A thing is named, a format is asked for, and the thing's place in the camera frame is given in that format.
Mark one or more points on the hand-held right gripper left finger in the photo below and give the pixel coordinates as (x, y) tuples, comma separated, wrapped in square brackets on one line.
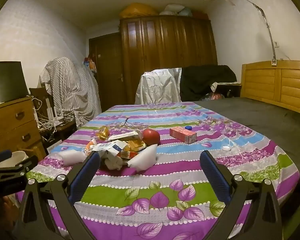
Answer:
[(86, 175)]

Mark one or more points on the red apple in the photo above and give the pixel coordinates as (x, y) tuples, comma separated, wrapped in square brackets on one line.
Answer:
[(151, 136)]

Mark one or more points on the grey striped cloth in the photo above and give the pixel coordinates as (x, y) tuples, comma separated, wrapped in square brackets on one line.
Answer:
[(65, 87)]

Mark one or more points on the black cloth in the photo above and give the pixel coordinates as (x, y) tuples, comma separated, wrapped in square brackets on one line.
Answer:
[(202, 80)]

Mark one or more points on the wooden chair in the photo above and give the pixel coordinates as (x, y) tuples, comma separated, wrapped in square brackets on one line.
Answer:
[(37, 92)]

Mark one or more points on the white plastic bucket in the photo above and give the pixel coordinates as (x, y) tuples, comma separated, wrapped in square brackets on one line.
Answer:
[(17, 157)]

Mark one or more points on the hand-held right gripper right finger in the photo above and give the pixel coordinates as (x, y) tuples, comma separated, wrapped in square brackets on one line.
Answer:
[(215, 177)]

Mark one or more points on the yellow snack packet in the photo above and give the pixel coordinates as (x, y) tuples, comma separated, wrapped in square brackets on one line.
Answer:
[(136, 145)]

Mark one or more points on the small orange box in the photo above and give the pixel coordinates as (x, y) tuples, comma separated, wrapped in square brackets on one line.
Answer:
[(128, 154)]

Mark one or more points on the brown wooden wardrobe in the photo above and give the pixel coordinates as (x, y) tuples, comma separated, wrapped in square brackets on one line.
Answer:
[(165, 50)]

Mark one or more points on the wooden headboard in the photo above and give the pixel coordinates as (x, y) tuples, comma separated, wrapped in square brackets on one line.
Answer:
[(265, 85)]

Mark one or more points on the dark grey blanket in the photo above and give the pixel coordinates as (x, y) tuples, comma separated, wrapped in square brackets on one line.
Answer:
[(265, 120)]

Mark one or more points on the dry twig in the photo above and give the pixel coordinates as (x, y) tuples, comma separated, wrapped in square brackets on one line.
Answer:
[(126, 122)]

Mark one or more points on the black television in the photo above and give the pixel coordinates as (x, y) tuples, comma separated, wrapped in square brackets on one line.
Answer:
[(5, 82)]

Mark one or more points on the crumpled white tissue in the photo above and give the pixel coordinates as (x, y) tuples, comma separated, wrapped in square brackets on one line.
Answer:
[(113, 161)]

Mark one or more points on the white router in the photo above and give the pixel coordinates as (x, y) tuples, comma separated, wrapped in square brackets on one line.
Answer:
[(56, 121)]

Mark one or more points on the brown wooden door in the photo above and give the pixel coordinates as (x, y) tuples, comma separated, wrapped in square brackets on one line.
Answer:
[(107, 62)]

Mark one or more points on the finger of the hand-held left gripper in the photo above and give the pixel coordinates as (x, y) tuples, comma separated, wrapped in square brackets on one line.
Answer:
[(17, 167), (1, 155)]

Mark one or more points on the hanging plastic bags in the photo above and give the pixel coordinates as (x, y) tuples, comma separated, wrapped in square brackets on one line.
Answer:
[(91, 65)]

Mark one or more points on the wooden dresser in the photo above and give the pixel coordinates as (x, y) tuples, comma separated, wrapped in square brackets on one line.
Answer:
[(12, 125)]

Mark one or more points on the orange and white wrapper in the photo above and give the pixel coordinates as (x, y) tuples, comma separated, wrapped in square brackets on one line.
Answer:
[(92, 145)]

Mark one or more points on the white bottle cap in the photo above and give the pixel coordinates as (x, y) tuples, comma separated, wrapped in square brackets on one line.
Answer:
[(226, 148)]

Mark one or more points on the long white box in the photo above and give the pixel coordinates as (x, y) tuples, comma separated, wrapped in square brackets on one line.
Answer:
[(125, 136)]

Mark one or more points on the floral striped bedsheet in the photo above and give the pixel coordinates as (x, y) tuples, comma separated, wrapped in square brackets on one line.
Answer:
[(165, 175)]

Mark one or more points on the light blue bag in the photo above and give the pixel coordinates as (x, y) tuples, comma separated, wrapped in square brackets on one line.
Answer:
[(186, 12)]

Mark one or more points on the orange bag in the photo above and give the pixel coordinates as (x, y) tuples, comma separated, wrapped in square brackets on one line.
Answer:
[(137, 11)]

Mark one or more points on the red floral bag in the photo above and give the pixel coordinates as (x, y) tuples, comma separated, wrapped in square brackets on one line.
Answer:
[(215, 96)]

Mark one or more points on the white printed paper bag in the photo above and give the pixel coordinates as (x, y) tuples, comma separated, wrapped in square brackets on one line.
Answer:
[(110, 146)]

